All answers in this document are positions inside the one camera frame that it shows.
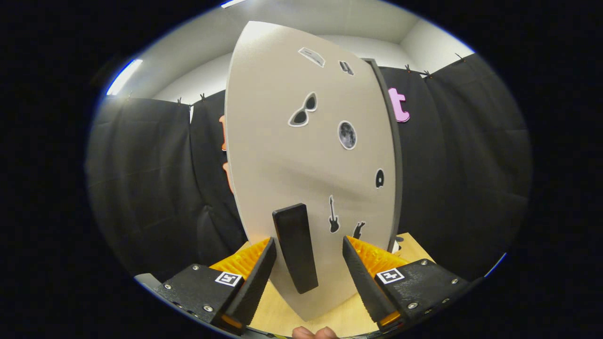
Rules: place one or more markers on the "row of black clips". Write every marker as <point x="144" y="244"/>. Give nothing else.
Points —
<point x="202" y="97"/>

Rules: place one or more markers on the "long ceiling light tube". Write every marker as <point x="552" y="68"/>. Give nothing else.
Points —
<point x="124" y="76"/>

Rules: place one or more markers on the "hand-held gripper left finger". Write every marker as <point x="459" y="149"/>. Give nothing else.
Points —
<point x="254" y="280"/>

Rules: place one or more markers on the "wide ceiling light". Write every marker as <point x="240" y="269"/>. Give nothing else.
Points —
<point x="233" y="3"/>

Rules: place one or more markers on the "blue plush toy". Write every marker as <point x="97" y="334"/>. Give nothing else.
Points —
<point x="399" y="243"/>

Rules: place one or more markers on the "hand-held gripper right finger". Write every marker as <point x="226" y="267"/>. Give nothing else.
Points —
<point x="362" y="278"/>

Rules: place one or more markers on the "dark grey shoe cabinet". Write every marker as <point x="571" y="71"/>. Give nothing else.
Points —
<point x="393" y="141"/>

